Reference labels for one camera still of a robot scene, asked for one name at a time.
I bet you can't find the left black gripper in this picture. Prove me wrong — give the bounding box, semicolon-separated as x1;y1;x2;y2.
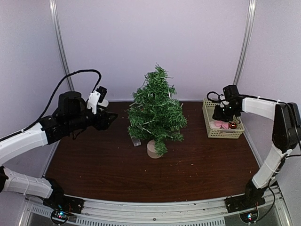
66;105;118;131

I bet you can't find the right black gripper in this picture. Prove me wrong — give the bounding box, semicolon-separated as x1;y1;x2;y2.
213;104;239;121

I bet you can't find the clear battery box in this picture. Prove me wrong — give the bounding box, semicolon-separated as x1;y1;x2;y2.
131;137;141;147

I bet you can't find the small green christmas tree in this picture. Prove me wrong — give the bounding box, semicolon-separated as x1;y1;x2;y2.
127;65;188;156

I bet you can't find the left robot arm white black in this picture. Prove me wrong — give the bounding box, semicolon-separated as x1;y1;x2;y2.
0;91;118;209

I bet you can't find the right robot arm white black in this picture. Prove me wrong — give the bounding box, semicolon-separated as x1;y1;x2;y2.
204;91;301;208

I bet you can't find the red bauble ornament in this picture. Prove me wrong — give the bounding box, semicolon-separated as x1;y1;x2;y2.
229;122;237;129

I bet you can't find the pink heart ornament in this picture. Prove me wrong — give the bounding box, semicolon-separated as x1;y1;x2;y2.
210;121;230;129

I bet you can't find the small white bowl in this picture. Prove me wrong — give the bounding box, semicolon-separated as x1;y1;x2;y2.
98;99;109;110

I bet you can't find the beige plastic basket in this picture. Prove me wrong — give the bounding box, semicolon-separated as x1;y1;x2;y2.
202;98;245;139

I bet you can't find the right black cable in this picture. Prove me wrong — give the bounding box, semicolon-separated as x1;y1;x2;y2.
206;91;226;104

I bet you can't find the black cable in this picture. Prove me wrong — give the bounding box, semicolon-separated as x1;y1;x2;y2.
22;69;102;132
206;91;226;104

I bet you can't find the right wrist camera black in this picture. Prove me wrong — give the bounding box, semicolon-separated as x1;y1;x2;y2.
223;85;239;102

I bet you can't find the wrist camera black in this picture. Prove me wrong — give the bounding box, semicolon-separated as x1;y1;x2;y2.
223;85;239;102
87;86;107;114

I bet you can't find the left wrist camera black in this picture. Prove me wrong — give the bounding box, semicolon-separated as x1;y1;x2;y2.
87;86;107;114

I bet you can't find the left black cable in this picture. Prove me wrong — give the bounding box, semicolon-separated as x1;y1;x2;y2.
22;69;102;132

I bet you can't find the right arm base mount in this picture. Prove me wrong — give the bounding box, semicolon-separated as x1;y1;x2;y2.
224;180;268;213

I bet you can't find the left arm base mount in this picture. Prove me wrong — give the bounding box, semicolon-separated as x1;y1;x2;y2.
42;178;84;214

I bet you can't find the front aluminium rail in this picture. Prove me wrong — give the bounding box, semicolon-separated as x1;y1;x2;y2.
23;181;287;226

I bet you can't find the right aluminium frame post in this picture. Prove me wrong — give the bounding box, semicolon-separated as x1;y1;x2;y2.
233;0;256;85

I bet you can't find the aluminium frame post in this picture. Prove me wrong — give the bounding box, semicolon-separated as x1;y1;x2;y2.
48;0;80;105
233;0;256;85

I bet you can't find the left aluminium frame post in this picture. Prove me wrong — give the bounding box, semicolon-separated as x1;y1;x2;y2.
48;0;80;105

